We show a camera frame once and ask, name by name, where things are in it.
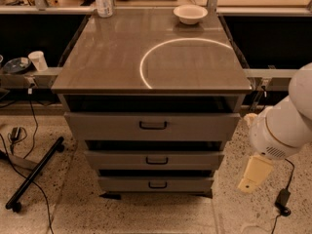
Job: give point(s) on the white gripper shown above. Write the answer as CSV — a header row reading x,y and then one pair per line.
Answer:
x,y
263,138

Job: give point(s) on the grey bottom drawer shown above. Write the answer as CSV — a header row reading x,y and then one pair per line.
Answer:
x,y
155,184

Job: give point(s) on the grey drawer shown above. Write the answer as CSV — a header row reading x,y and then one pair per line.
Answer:
x,y
152,126
155,184
154,160

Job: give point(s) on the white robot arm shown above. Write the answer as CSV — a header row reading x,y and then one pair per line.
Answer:
x,y
279,131

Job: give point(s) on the grey drawer cabinet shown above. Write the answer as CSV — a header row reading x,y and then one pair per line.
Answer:
x,y
146,61

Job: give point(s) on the grey middle drawer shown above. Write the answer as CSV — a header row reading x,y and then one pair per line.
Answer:
x,y
154,160

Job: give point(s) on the grey top drawer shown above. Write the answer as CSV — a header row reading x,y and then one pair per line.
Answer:
x,y
152,126

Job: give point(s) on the black power adapter right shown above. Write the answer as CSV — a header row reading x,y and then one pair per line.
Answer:
x,y
281,202

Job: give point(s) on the white bowl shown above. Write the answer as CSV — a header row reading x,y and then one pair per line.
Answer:
x,y
190,14

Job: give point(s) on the white paper cup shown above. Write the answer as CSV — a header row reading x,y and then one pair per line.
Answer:
x,y
38,60

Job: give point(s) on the black adapter left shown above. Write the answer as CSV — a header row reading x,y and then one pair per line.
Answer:
x,y
15,134

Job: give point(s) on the black bar with wheels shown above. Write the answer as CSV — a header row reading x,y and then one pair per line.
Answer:
x,y
14,204

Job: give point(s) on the dark blue plate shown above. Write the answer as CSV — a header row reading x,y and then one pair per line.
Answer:
x,y
16,65

